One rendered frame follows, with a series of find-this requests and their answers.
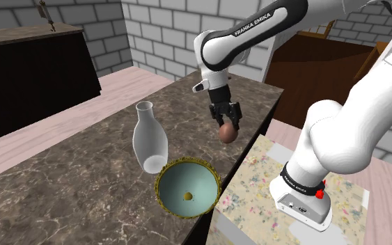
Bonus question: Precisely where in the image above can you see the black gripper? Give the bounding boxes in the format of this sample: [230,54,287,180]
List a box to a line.
[207,84,243,131]

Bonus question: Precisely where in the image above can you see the brown egg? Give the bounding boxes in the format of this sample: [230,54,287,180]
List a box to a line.
[218,122,240,144]

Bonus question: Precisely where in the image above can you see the pale green gold-rimmed bowl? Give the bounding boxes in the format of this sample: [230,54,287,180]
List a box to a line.
[154,157,223,219]

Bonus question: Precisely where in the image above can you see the white glass bottle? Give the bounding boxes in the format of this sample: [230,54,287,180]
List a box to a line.
[132,100,169,175]

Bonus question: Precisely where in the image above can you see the floral patterned robot stand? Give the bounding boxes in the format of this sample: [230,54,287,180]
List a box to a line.
[204,133,370,245]

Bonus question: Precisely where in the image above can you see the brown wooden door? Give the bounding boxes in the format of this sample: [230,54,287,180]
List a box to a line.
[264,19,390,129]

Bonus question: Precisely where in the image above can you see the dark cabinet with brown top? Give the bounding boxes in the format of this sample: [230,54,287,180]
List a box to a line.
[0,22,102,147]

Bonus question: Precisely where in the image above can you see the brown corkscrew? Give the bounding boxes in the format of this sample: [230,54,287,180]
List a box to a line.
[36,0,56,33]

